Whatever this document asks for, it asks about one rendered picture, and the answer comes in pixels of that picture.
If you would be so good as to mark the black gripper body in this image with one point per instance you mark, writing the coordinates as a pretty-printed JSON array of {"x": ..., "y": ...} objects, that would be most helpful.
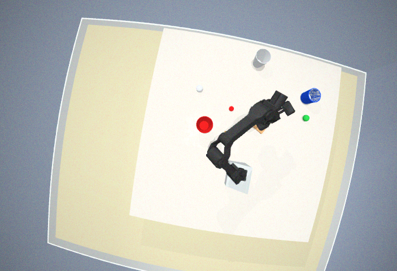
[{"x": 287, "y": 108}]

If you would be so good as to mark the red plastic cup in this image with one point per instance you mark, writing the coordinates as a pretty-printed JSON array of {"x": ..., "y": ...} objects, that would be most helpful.
[{"x": 204, "y": 124}]

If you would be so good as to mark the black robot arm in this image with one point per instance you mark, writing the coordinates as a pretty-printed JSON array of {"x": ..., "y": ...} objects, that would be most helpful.
[{"x": 261, "y": 112}]

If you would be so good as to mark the grey paper cup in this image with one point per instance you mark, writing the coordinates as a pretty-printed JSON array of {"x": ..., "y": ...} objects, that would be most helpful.
[{"x": 262, "y": 57}]

